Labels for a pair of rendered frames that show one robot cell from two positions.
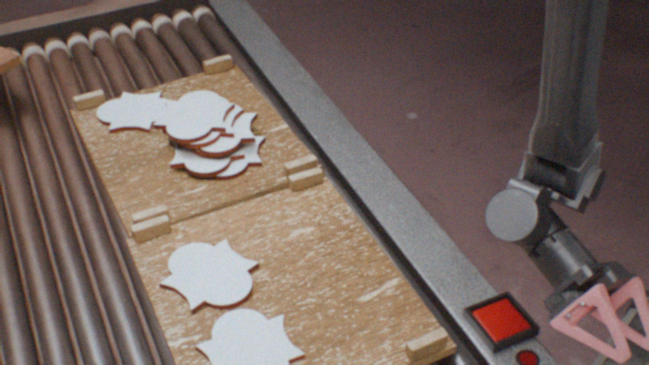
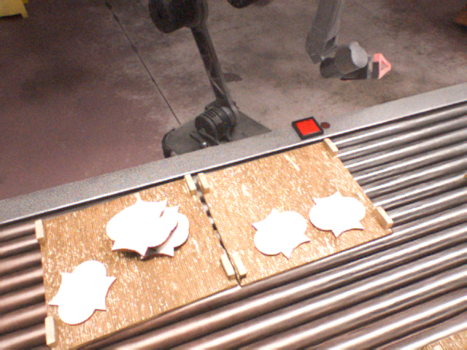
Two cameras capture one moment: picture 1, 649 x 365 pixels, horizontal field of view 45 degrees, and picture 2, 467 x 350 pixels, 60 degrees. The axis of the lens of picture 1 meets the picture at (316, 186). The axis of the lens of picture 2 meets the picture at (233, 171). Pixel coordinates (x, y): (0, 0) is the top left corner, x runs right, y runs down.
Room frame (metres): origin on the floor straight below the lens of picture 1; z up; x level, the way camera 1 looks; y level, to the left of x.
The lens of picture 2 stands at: (0.90, 0.73, 1.79)
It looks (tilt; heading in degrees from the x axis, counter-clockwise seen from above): 48 degrees down; 274
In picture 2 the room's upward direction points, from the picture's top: 1 degrees counter-clockwise
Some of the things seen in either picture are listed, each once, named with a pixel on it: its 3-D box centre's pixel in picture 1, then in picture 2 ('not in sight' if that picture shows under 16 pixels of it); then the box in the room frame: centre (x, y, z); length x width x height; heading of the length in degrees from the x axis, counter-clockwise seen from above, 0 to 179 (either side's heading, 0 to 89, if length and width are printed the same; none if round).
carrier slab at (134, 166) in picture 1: (190, 141); (132, 253); (1.18, 0.23, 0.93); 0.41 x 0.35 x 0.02; 25
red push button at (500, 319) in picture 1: (500, 321); (307, 128); (0.72, -0.25, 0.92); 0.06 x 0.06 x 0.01; 23
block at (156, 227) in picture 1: (151, 229); (238, 265); (0.91, 0.26, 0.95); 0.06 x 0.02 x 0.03; 113
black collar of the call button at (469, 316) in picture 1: (500, 321); (307, 127); (0.72, -0.25, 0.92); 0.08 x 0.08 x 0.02; 23
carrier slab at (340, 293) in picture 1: (278, 292); (289, 204); (0.79, 0.06, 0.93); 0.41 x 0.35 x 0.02; 23
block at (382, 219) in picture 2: not in sight; (383, 216); (0.56, 0.11, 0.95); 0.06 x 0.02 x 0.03; 113
